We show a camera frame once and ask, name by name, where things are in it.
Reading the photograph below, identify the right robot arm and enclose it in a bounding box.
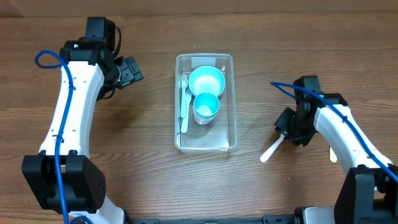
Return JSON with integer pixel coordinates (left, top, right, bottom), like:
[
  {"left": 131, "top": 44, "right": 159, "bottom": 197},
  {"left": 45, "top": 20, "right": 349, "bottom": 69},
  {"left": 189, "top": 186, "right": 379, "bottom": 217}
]
[{"left": 275, "top": 93, "right": 397, "bottom": 223}]

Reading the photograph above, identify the blue plastic cup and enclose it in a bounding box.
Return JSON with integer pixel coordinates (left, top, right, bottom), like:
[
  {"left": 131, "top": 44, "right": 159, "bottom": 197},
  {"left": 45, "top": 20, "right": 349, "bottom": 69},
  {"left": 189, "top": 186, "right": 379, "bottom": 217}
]
[{"left": 193, "top": 93, "right": 220, "bottom": 118}]

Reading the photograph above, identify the pink plastic spoon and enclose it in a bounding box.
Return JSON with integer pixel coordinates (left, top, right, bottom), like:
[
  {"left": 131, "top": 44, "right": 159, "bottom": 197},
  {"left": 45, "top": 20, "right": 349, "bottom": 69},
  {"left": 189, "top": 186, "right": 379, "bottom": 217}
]
[{"left": 259, "top": 134, "right": 285, "bottom": 163}]

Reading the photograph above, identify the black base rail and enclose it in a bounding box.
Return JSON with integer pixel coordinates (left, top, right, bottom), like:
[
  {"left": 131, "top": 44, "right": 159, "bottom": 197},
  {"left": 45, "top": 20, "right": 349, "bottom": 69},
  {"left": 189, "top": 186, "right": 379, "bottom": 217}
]
[{"left": 125, "top": 215, "right": 304, "bottom": 224}]

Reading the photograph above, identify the green plastic cup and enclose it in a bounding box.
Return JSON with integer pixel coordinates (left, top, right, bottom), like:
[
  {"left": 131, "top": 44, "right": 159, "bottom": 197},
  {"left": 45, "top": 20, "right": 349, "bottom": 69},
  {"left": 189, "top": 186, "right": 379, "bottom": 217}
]
[{"left": 194, "top": 114, "right": 214, "bottom": 122}]

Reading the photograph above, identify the clear plastic container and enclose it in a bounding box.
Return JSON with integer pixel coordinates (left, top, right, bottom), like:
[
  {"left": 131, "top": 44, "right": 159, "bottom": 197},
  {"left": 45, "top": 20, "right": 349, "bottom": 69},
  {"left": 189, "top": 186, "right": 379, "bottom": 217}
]
[{"left": 174, "top": 53, "right": 237, "bottom": 152}]

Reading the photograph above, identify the light blue plastic fork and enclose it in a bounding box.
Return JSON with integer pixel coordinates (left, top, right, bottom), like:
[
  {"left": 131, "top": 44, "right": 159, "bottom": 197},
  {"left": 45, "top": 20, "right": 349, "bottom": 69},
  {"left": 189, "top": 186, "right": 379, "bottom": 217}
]
[{"left": 181, "top": 89, "right": 192, "bottom": 134}]

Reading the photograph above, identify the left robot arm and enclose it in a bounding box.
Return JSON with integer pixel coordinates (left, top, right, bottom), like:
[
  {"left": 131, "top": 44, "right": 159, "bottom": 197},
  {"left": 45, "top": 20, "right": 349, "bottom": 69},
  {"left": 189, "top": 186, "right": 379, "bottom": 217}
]
[{"left": 22, "top": 35, "right": 143, "bottom": 223}]

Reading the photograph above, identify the blue plastic bowl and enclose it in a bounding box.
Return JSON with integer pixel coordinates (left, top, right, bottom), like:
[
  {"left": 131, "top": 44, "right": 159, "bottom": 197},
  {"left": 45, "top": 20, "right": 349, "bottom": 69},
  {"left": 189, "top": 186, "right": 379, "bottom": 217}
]
[{"left": 188, "top": 65, "right": 226, "bottom": 97}]

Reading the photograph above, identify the pale green plastic fork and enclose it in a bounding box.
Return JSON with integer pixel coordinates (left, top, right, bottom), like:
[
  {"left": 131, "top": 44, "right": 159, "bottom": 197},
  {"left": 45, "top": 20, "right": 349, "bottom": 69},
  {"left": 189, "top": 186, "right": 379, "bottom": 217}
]
[{"left": 180, "top": 73, "right": 188, "bottom": 118}]

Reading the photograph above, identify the yellow plastic fork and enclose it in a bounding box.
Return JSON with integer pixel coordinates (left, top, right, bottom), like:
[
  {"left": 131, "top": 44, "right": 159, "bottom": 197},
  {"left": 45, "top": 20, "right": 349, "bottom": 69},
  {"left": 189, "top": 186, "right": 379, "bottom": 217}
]
[{"left": 329, "top": 147, "right": 338, "bottom": 163}]

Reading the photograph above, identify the pink plastic cup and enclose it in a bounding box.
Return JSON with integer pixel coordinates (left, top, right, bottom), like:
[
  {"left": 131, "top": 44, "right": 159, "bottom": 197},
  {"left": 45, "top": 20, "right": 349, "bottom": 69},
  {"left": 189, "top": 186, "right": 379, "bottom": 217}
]
[{"left": 197, "top": 120, "right": 210, "bottom": 125}]

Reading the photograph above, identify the right blue cable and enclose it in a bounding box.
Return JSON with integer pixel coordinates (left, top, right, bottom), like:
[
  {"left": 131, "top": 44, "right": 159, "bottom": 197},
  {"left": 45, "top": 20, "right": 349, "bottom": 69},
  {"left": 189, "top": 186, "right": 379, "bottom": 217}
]
[{"left": 269, "top": 81, "right": 398, "bottom": 184}]

